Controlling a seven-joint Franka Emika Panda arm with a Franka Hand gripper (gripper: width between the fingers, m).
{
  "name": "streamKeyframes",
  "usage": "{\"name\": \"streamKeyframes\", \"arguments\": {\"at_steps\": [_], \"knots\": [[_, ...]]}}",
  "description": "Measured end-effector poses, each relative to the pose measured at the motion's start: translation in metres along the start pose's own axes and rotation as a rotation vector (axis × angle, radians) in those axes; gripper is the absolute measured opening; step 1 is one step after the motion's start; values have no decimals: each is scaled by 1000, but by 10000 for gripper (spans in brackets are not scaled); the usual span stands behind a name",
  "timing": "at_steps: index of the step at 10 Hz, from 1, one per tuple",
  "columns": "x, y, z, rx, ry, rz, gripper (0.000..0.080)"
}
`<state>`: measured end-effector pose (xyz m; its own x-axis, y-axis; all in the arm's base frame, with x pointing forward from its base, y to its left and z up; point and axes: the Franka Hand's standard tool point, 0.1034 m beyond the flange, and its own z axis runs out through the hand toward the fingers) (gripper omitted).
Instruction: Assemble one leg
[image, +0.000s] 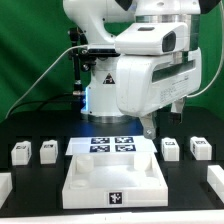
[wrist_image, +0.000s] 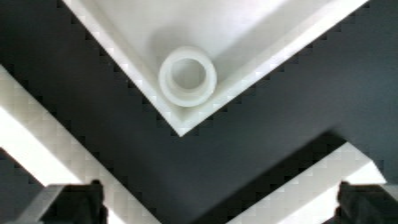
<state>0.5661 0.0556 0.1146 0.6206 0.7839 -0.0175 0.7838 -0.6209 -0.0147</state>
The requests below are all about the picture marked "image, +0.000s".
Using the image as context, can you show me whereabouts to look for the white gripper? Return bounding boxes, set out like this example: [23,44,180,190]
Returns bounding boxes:
[116,49,201,139]

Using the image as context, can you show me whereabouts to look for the white square table top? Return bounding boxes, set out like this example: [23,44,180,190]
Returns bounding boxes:
[62,152,168,209]

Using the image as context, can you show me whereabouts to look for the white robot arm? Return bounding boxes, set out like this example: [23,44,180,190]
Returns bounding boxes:
[63,0,222,139]

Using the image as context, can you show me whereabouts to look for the white marker sheet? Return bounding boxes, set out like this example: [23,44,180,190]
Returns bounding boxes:
[66,135,157,155]

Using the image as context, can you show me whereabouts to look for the white fixture right edge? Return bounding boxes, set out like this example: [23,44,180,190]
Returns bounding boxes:
[207,165,224,203]

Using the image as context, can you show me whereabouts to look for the white fixture edge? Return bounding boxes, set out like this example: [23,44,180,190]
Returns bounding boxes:
[207,165,224,203]
[0,172,12,208]

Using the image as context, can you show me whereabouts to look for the white fixture left edge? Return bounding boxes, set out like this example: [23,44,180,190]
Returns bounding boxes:
[0,172,12,208]

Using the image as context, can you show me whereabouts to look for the grey cable right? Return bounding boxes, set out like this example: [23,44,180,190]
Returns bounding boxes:
[187,56,224,99]

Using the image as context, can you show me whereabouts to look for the grey cable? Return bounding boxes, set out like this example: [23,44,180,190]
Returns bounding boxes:
[187,56,224,99]
[4,44,90,120]

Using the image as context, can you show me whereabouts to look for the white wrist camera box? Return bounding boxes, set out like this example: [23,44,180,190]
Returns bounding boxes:
[115,22,189,56]

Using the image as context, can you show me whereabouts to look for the black cable left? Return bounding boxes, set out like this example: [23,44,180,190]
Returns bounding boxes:
[6,93,84,118]

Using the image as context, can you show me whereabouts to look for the grey cable left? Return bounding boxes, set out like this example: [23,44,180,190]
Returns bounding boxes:
[4,44,90,120]

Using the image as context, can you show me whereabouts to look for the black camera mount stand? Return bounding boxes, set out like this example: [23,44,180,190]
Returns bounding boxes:
[68,27,93,110]

